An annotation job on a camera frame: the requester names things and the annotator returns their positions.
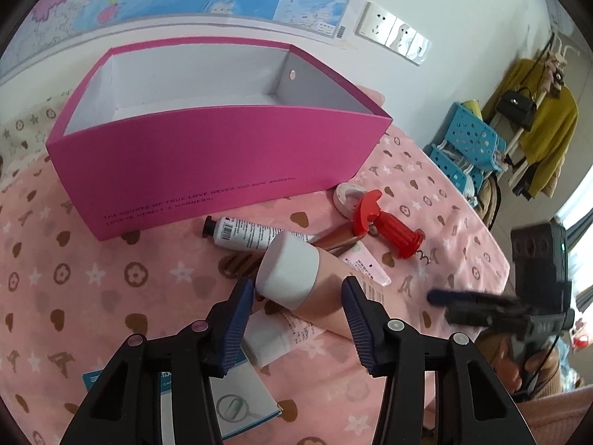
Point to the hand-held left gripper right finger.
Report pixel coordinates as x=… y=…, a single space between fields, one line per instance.
x=359 y=329

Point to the pink printed blanket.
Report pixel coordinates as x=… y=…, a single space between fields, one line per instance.
x=139 y=296

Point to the pink tube with white cap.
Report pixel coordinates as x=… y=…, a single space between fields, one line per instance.
x=366 y=264

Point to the small hanging plush toy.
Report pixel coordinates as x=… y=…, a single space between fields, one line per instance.
x=553 y=72

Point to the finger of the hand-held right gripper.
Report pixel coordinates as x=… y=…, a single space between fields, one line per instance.
x=486 y=317
x=463 y=297

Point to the yellow garment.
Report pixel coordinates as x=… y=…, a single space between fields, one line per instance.
x=556 y=130

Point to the cream printed pillow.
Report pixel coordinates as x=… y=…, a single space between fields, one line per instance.
x=28 y=134

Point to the person's right forearm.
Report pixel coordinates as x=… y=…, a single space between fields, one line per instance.
x=556 y=419

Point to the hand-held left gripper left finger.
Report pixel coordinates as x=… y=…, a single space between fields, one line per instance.
x=234 y=333

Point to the black handbag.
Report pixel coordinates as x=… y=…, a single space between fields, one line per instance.
x=516 y=106

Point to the white tape roll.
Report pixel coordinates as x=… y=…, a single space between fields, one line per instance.
x=345 y=197

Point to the pink cardboard box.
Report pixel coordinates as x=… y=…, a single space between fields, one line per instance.
x=208 y=157

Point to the red corkscrew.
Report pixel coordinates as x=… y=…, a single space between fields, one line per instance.
x=394 y=227

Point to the person's right hand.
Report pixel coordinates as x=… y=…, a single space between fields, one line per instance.
x=507 y=366

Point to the peach tube with white cap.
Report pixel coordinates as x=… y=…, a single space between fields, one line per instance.
x=287 y=269

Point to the blue and white carton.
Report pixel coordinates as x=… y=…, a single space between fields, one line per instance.
x=241 y=403

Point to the blue plastic basket rack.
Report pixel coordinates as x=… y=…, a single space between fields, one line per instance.
x=468 y=139

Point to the yellow plastic item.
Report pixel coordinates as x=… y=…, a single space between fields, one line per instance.
x=469 y=107

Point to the small white tube black cap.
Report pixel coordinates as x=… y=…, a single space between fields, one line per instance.
x=250 y=231

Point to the brown glossy tube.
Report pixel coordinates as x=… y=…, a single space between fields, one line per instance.
x=336 y=235

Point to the white wall socket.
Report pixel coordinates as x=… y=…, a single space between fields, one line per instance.
x=375 y=21
x=400 y=37
x=419 y=48

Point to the white coat rack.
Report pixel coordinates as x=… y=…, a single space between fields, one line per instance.
x=553 y=48

